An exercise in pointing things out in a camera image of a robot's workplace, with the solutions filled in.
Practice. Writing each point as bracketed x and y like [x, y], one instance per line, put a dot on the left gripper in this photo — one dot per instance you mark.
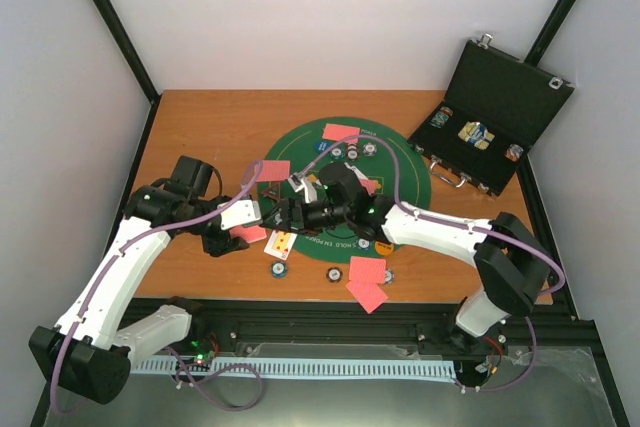
[223, 244]

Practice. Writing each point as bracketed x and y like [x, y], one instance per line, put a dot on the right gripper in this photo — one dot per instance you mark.
[286, 207]

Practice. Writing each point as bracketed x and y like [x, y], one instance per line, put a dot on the face-up red king card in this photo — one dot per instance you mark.
[280, 244]

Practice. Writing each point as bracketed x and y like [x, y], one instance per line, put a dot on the red-backed playing card deck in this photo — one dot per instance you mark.
[249, 234]

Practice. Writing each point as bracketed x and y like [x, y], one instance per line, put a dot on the black red poker chip stack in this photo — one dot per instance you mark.
[334, 275]

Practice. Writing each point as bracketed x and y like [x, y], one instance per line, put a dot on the black red chip top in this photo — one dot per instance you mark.
[352, 152]

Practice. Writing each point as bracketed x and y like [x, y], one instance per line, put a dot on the light blue chip top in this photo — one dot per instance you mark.
[369, 149]

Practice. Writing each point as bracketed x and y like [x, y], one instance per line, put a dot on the red-backed card bottom edge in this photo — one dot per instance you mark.
[369, 295]

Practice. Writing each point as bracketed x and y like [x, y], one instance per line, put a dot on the light blue poker chip stack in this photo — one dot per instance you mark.
[389, 277]

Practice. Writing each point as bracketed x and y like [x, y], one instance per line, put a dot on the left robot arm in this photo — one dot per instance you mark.
[85, 352]

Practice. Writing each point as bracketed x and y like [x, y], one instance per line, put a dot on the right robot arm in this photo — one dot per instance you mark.
[512, 266]

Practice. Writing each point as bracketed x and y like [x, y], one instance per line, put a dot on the black triangular all-in marker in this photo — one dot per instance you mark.
[272, 191]

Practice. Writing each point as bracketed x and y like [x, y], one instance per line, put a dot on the blue small blind button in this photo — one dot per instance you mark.
[321, 146]

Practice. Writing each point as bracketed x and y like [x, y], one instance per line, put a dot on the orange big blind button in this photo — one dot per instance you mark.
[384, 249]

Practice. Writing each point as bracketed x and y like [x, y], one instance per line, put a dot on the chips in case left slot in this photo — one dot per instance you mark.
[441, 117]

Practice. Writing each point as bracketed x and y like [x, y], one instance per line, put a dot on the chips in case slot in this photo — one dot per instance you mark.
[514, 153]
[441, 117]

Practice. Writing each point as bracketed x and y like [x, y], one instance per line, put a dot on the blue card deck in case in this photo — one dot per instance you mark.
[477, 135]

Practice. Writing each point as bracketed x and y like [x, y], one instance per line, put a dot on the chips in case right slot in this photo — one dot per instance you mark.
[514, 153]

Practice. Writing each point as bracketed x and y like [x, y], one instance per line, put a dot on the black poker case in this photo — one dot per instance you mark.
[514, 100]

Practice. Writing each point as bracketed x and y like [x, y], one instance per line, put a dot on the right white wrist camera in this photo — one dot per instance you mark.
[303, 186]

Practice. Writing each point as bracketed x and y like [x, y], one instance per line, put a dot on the black aluminium frame rail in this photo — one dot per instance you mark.
[239, 324]

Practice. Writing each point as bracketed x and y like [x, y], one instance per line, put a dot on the light blue cable duct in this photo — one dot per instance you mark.
[324, 369]

